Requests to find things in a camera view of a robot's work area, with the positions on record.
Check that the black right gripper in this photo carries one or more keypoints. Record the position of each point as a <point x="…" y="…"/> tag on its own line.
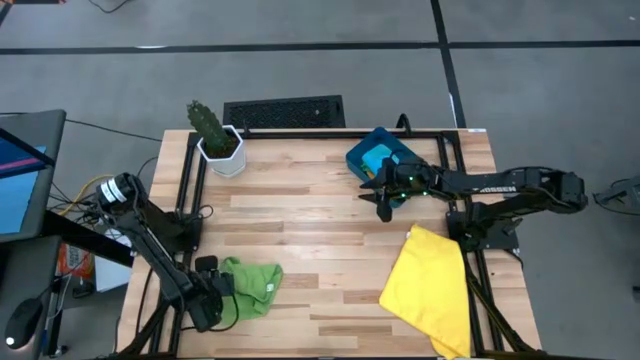
<point x="412" y="180"/>

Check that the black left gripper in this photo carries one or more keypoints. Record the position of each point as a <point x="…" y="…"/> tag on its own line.
<point x="217" y="285"/>

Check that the green microfiber towel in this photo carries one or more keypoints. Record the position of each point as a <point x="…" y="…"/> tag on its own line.
<point x="255" y="290"/>

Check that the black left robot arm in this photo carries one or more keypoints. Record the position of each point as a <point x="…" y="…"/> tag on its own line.
<point x="150" y="245"/>

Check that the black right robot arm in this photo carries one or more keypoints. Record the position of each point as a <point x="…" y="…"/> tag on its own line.
<point x="500" y="190"/>

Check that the yellow microfiber towel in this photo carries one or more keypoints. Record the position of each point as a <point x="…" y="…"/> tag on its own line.
<point x="430" y="295"/>

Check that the white box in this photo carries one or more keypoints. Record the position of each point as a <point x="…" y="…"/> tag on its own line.
<point x="112" y="275"/>

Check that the white hexagonal plant pot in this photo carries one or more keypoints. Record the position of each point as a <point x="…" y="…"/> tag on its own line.
<point x="232" y="165"/>

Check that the orange printed package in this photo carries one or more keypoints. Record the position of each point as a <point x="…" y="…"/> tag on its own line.
<point x="75" y="260"/>

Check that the black desk beam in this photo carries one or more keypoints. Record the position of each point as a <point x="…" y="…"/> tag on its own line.
<point x="80" y="235"/>

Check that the green cactus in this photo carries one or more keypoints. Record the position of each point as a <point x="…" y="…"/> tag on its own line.
<point x="207" y="125"/>

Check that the black computer mouse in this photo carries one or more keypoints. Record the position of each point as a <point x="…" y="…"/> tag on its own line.
<point x="22" y="325"/>

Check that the grey laptop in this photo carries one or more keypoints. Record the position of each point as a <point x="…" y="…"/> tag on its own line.
<point x="20" y="200"/>

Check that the grey chair base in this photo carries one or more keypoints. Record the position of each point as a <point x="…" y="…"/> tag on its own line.
<point x="625" y="195"/>

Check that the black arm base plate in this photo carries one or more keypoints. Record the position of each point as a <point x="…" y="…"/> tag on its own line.
<point x="185" y="235"/>
<point x="500" y="242"/>

